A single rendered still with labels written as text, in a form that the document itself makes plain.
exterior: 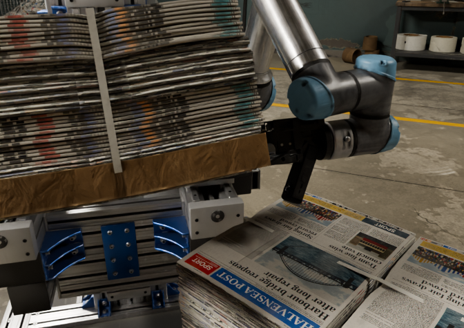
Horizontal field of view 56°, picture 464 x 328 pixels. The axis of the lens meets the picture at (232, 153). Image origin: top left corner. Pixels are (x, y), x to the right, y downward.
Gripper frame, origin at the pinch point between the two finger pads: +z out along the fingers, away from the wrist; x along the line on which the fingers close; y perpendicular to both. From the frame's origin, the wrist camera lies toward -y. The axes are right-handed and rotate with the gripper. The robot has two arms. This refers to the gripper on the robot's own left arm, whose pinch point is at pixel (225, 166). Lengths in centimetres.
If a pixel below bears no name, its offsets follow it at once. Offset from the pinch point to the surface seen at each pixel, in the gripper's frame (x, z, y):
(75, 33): 20.7, 22.2, 19.3
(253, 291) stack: 9.4, 0.6, -19.8
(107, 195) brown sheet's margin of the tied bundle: 20.8, 21.0, 0.0
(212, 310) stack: 3.3, 6.3, -23.9
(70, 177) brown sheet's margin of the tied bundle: 20.6, 24.8, 2.8
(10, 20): 20.8, 28.8, 21.0
